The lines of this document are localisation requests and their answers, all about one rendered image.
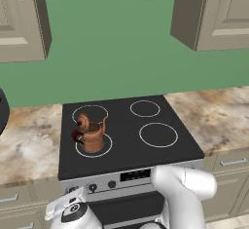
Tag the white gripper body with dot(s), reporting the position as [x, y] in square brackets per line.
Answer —
[58, 205]

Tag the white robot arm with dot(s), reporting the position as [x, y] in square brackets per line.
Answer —
[186, 187]

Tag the black stove knob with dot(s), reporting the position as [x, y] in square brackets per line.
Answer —
[93, 187]
[112, 184]
[72, 189]

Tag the black stove with silver front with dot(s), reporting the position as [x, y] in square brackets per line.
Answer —
[129, 135]

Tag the beige drawer front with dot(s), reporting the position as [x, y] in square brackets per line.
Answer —
[29, 195]
[19, 220]
[231, 171]

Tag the black oven door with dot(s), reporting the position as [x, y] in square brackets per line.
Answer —
[129, 208]

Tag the copper kettle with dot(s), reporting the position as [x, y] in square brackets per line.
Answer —
[92, 138]

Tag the black rounded appliance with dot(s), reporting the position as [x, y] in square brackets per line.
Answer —
[3, 112]

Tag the beige cupboard door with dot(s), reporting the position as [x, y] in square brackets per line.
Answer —
[243, 200]
[222, 197]

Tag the beige wall cupboard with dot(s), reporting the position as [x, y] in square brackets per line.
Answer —
[19, 18]
[220, 21]

